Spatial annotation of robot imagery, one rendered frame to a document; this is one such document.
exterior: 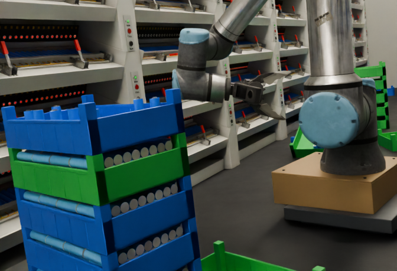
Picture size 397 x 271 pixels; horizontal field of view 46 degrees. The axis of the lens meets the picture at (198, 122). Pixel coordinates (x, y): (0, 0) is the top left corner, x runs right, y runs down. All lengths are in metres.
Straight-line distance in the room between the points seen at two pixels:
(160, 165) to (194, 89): 0.65
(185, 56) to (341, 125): 0.51
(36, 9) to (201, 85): 0.51
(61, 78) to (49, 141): 0.61
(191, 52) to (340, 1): 0.45
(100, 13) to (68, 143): 0.86
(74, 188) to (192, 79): 0.73
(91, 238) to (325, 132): 0.68
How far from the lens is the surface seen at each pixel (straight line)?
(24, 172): 0.95
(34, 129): 0.88
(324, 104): 1.22
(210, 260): 1.20
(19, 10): 1.37
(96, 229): 0.78
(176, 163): 0.84
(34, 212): 0.96
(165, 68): 1.84
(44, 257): 0.97
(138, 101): 0.89
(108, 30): 1.67
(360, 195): 1.38
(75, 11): 1.51
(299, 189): 1.46
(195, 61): 1.43
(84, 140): 0.74
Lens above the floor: 0.52
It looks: 7 degrees down
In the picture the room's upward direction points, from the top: 7 degrees counter-clockwise
